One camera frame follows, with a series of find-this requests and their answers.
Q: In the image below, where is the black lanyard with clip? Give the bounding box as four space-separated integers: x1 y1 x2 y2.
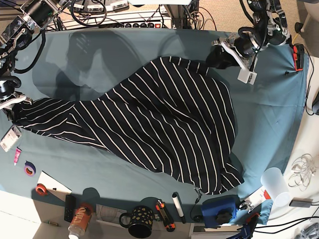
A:
190 186 203 223

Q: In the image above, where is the black remote control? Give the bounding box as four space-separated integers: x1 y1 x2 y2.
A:
64 194 76 222

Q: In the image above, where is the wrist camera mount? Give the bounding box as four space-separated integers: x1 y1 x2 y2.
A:
211 37 258 85
0 92 33 110

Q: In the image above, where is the orange drink bottle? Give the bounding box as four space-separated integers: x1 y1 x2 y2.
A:
68 203 94 239

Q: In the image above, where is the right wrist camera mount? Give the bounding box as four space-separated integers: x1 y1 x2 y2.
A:
0 92 33 110

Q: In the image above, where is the orange black table clamp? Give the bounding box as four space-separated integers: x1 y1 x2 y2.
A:
293 43 305 72

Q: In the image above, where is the orange black utility knife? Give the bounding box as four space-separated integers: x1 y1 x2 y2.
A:
156 199 175 233

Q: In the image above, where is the purple tape roll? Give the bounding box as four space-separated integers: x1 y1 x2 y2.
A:
24 161 36 177

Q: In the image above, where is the clear plastic screw box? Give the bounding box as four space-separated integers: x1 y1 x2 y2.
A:
0 125 22 152

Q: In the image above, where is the translucent plastic cup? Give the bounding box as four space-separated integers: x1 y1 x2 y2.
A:
261 167 292 207

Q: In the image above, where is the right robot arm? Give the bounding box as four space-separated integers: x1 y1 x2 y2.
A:
0 0 70 101

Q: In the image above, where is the white paper sheet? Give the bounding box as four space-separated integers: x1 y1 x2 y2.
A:
38 171 72 194

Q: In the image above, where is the blue clamp block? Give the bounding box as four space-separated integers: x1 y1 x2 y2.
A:
201 197 237 228

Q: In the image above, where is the orange tape roll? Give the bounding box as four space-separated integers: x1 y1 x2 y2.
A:
35 183 48 196

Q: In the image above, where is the navy white striped t-shirt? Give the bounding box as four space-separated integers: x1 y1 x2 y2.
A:
12 57 244 195

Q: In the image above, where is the white power strip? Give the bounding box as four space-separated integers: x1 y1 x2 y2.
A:
62 10 173 30

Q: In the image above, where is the teal table cloth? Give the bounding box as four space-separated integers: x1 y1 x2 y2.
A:
0 28 312 212

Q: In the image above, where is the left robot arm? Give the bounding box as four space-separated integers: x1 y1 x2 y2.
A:
205 0 291 72

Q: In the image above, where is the white red card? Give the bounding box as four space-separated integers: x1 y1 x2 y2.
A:
245 186 271 208

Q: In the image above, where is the black mug yellow pattern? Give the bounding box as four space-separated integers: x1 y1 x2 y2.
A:
119 206 154 239

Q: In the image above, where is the white cable bundle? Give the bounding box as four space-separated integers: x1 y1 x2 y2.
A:
288 153 317 192

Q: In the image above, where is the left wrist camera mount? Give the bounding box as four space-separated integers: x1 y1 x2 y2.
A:
211 37 258 85

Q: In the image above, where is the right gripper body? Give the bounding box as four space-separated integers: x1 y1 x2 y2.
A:
0 80 15 100

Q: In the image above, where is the pink glue tube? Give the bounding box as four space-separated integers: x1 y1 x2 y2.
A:
13 147 22 166

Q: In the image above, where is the white black marker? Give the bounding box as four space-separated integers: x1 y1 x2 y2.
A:
172 192 186 224

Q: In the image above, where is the grey small box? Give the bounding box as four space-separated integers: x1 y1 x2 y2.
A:
289 198 313 208

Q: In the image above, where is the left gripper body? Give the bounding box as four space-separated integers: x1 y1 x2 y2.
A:
234 34 259 57

